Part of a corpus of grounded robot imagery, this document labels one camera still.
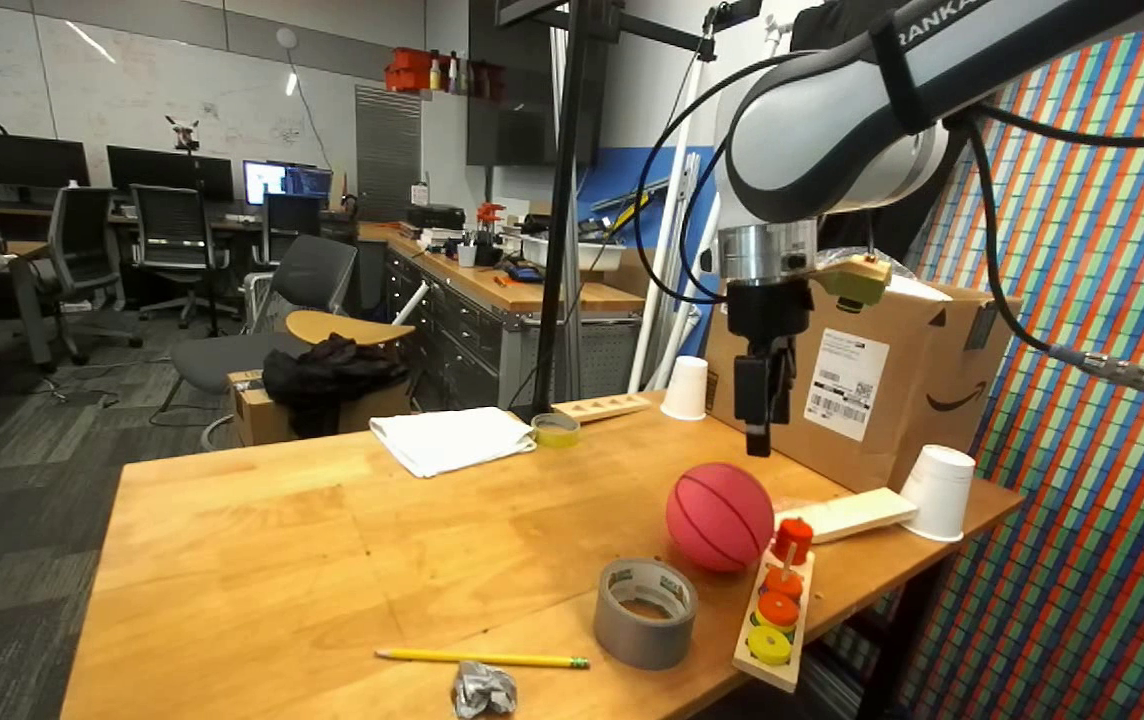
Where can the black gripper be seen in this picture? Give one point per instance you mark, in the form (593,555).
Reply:
(771,315)

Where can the pink basketball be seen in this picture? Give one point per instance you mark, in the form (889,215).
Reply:
(718,518)

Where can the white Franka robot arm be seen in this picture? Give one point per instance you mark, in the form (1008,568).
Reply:
(837,133)

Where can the white paper cup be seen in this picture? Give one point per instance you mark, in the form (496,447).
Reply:
(687,389)
(941,493)

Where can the white foam block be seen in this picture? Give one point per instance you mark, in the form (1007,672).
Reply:
(859,510)

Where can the brown cardboard shipping box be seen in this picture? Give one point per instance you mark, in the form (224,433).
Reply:
(935,363)

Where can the long wooden block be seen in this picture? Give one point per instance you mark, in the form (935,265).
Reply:
(605,405)

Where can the white slanted tripod pole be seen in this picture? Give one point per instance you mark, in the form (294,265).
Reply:
(662,242)

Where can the small clear tape roll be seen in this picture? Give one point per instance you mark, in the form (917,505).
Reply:
(554,431)

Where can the black vertical pole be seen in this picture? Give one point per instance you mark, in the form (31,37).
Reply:
(556,242)

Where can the wooden top workbench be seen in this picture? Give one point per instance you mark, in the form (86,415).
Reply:
(493,300)

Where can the white folded cloth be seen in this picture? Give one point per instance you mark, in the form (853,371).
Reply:
(455,442)

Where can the yellow pencil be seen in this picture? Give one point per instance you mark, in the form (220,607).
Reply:
(478,658)

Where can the crumpled silver foil ball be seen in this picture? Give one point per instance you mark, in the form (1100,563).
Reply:
(482,688)

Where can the round wooden stool top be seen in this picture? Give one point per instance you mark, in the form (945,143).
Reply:
(344,326)

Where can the black backpack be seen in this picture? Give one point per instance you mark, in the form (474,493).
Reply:
(327,382)

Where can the grey office chair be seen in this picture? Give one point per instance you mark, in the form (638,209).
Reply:
(306,273)

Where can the red box on shelf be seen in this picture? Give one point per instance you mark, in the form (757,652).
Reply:
(408,71)

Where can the small wooden crate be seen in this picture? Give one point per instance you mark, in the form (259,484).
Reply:
(252,415)

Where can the lit computer monitor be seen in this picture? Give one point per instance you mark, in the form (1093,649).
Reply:
(283,180)

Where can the black mesh office chair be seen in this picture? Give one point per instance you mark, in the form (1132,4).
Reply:
(173,242)
(86,246)

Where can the dark computer monitor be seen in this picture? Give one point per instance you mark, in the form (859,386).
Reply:
(5,157)
(173,171)

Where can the olive wrist camera box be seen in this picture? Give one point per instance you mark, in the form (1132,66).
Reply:
(853,278)

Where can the grey duct tape roll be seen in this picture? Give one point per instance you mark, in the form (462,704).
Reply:
(613,631)

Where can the black wall screen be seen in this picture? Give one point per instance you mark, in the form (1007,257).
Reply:
(514,92)

